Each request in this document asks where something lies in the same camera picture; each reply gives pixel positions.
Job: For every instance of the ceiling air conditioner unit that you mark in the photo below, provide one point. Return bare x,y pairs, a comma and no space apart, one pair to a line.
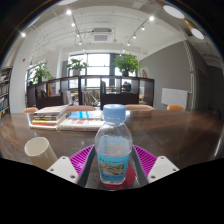
101,35

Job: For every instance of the small green potted plant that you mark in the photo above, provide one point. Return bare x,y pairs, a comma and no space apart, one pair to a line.
76,65

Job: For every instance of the bushy green potted plant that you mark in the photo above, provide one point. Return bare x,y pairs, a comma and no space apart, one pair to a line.
41,71

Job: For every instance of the large green potted plant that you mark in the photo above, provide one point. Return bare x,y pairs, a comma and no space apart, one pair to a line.
126,63

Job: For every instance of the thick white blue-topped book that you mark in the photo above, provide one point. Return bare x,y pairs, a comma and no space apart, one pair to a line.
81,124

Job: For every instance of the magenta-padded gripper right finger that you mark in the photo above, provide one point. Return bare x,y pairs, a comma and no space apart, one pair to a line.
163,167

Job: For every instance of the tall dark bookshelf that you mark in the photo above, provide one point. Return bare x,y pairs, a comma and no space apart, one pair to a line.
5,93

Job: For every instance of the flat round red coaster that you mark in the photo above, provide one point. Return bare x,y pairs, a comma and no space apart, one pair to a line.
129,180

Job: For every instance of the clear blue-capped water bottle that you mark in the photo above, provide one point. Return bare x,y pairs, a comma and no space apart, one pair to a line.
113,150

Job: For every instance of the ceiling lights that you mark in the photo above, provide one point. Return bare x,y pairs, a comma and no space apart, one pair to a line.
173,11

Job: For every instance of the cream white mug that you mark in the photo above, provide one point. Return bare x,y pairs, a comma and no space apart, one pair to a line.
40,151

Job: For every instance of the stack of books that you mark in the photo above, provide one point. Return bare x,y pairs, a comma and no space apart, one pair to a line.
48,116

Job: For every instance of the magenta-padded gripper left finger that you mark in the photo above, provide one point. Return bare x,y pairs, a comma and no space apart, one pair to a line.
61,168

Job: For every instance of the orange chairs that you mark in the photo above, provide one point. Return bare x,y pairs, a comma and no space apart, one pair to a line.
138,107

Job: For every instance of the low dark shelf unit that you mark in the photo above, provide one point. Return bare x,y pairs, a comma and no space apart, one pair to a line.
120,98

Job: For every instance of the white wall radiator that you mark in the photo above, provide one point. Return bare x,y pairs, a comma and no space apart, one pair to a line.
174,97

